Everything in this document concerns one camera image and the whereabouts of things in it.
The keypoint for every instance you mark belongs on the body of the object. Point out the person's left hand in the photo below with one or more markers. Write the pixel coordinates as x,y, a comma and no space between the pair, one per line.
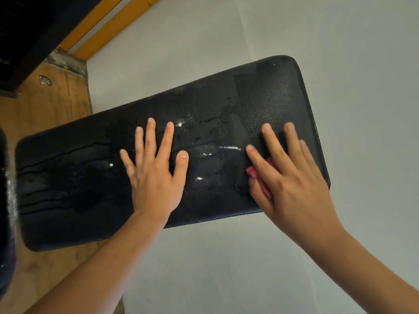
154,179

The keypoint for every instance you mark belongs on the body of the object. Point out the pink cleaning cloth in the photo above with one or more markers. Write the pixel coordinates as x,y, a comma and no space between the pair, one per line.
256,176

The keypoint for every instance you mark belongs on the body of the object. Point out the person's left forearm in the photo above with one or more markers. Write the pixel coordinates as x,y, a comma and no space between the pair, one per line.
91,278

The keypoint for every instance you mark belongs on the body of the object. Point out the person's right hand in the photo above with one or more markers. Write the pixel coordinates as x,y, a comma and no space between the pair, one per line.
294,189

